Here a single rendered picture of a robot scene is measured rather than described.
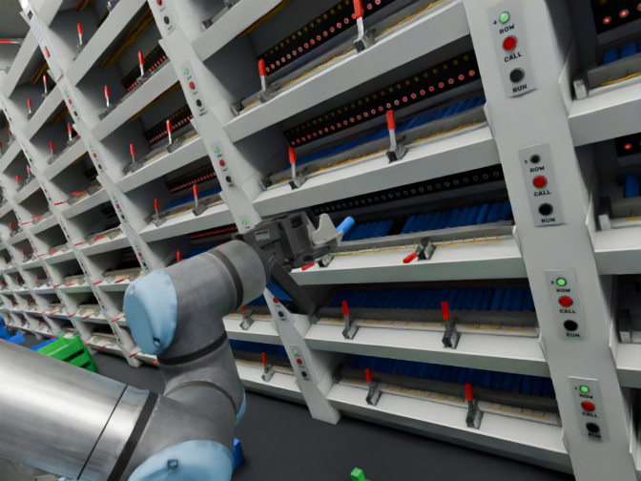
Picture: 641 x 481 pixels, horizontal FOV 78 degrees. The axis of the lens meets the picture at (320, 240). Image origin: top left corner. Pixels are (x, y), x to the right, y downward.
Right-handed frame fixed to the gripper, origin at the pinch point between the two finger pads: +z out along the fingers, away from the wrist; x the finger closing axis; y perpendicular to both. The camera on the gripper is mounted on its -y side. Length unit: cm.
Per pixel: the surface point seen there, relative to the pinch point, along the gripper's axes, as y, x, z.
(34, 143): 63, 173, 8
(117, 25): 66, 61, 7
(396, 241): -6.4, -1.8, 16.5
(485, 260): -10.2, -21.1, 12.1
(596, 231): -8.3, -36.9, 16.6
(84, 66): 66, 89, 7
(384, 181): 6.9, -6.0, 11.7
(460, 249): -8.9, -15.8, 15.2
